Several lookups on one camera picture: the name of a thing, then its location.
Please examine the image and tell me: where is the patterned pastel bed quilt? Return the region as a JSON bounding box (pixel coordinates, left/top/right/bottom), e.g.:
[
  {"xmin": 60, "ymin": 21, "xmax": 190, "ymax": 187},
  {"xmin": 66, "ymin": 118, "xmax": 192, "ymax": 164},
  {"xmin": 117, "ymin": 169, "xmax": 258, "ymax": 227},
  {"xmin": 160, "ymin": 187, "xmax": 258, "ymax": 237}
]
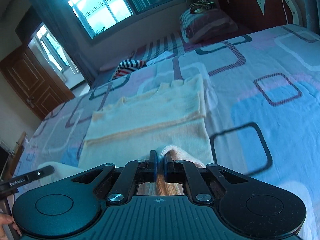
[{"xmin": 15, "ymin": 24, "xmax": 319, "ymax": 239}]

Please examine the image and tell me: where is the red white heart headboard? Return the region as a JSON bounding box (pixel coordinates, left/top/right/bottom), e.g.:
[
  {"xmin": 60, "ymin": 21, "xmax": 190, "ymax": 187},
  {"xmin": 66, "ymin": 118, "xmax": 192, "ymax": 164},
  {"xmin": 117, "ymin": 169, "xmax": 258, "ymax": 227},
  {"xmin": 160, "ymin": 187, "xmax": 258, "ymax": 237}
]
[{"xmin": 217, "ymin": 0, "xmax": 303, "ymax": 32}]

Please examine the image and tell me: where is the striped purple pillow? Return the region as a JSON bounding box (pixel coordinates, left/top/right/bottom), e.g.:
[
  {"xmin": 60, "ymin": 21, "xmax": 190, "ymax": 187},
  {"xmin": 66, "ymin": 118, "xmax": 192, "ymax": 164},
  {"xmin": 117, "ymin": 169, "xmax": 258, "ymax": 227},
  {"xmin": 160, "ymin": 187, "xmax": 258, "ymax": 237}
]
[{"xmin": 180, "ymin": 9, "xmax": 238, "ymax": 44}]

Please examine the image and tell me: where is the wooden chair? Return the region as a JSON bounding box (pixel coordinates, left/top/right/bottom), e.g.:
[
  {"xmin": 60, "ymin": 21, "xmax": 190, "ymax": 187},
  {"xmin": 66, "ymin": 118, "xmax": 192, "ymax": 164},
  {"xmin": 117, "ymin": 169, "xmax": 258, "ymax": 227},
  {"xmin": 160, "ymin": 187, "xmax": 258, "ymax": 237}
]
[{"xmin": 1, "ymin": 132, "xmax": 27, "ymax": 180}]

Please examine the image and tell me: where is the red white blue striped garment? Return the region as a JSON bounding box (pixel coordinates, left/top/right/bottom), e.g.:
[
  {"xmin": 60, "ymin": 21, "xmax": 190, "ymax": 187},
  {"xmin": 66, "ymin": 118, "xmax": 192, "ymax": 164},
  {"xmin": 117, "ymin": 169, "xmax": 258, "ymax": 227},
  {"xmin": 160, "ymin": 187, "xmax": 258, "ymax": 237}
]
[{"xmin": 111, "ymin": 59, "xmax": 146, "ymax": 81}]

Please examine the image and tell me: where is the person's left hand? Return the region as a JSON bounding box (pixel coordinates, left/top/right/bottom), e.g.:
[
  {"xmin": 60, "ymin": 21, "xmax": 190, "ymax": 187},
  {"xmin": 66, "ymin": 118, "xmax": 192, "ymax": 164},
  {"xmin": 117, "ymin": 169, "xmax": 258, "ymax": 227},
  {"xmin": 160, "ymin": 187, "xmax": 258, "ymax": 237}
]
[{"xmin": 0, "ymin": 213, "xmax": 21, "ymax": 239}]

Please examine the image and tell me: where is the brown wooden door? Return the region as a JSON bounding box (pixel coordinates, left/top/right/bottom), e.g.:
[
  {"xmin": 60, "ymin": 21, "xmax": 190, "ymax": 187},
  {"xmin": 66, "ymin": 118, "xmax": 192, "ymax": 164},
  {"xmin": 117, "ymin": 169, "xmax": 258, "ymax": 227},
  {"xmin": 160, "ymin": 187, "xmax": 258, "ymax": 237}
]
[{"xmin": 1, "ymin": 46, "xmax": 74, "ymax": 120}]

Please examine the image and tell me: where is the striped bed sheet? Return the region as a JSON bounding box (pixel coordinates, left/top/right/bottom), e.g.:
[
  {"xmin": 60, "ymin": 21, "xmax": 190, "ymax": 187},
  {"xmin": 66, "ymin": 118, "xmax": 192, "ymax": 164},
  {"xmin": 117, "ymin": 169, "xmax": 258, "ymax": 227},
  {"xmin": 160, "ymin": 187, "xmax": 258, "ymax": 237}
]
[{"xmin": 91, "ymin": 31, "xmax": 190, "ymax": 88}]

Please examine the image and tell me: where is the cream knitted sweater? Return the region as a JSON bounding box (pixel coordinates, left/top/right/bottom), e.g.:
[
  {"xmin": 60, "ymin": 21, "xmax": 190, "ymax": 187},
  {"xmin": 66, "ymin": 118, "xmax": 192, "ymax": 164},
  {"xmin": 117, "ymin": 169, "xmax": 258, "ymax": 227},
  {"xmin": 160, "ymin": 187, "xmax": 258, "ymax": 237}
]
[{"xmin": 37, "ymin": 73, "xmax": 215, "ymax": 198}]

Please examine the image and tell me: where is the white folded cloth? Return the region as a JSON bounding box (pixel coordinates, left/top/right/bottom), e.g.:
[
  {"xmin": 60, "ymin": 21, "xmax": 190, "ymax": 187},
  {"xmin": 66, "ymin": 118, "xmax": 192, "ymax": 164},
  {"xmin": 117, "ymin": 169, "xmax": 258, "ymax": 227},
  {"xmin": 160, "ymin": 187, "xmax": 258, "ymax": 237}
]
[{"xmin": 146, "ymin": 51, "xmax": 175, "ymax": 66}]

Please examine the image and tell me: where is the dark patterned item on pillow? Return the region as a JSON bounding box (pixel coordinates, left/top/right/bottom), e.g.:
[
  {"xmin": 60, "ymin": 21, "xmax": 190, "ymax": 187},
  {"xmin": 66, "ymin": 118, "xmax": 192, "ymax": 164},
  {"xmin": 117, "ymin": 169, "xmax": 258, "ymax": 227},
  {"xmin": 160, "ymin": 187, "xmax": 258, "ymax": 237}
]
[{"xmin": 189, "ymin": 0, "xmax": 217, "ymax": 14}]

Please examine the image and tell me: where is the grey curtain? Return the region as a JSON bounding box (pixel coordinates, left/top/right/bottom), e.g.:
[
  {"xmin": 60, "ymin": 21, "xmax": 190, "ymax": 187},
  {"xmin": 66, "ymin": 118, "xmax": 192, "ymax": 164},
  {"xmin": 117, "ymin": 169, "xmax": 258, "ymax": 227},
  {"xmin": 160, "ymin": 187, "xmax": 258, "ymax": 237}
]
[{"xmin": 29, "ymin": 0, "xmax": 98, "ymax": 86}]

